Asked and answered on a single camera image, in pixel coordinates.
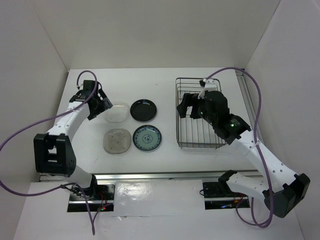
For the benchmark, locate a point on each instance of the blue patterned round plate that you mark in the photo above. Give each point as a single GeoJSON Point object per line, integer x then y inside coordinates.
{"type": "Point", "coordinates": [147, 138]}

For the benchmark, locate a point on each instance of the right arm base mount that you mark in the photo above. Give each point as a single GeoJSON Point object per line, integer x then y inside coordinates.
{"type": "Point", "coordinates": [217, 199]}

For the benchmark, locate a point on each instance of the clear textured glass plate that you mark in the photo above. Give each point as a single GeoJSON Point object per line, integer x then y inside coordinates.
{"type": "Point", "coordinates": [118, 113]}

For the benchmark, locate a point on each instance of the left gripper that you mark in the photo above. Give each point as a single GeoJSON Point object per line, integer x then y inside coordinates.
{"type": "Point", "coordinates": [105, 104]}

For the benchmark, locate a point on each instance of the frosted square glass plate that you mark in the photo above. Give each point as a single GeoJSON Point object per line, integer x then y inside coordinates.
{"type": "Point", "coordinates": [116, 141]}

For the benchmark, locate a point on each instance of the metal wire dish rack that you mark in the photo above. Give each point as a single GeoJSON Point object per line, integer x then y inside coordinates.
{"type": "Point", "coordinates": [193, 133]}

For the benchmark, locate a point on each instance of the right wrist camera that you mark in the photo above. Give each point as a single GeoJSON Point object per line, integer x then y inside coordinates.
{"type": "Point", "coordinates": [207, 85]}

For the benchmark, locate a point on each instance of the front aluminium rail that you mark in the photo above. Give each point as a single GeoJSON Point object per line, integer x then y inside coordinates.
{"type": "Point", "coordinates": [155, 176]}

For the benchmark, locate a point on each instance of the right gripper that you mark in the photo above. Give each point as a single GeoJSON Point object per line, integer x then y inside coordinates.
{"type": "Point", "coordinates": [187, 101]}

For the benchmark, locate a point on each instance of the black round plate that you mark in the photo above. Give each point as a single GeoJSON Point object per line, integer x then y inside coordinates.
{"type": "Point", "coordinates": [143, 110]}

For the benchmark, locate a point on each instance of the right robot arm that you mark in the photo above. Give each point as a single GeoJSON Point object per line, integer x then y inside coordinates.
{"type": "Point", "coordinates": [282, 189]}

